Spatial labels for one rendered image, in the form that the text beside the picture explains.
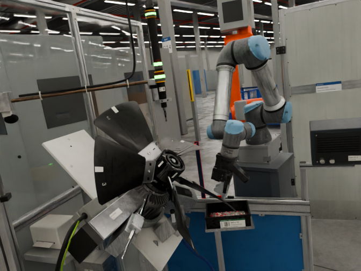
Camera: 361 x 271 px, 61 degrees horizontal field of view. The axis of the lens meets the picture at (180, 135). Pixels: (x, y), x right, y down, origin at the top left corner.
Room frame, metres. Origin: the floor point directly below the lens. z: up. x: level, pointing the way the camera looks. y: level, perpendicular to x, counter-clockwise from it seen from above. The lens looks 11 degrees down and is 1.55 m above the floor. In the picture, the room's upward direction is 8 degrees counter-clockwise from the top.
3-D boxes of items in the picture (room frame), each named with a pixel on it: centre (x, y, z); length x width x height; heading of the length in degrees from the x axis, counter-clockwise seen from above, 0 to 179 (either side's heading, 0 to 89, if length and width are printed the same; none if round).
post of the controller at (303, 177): (1.42, -0.58, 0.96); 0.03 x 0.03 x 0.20; 68
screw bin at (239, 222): (1.40, -0.18, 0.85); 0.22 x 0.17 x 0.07; 82
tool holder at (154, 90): (1.29, 0.06, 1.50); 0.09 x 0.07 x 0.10; 103
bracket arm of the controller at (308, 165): (1.38, -0.67, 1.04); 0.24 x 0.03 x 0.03; 68
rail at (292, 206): (1.58, -0.18, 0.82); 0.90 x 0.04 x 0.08; 68
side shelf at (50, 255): (1.39, 0.60, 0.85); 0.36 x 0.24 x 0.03; 158
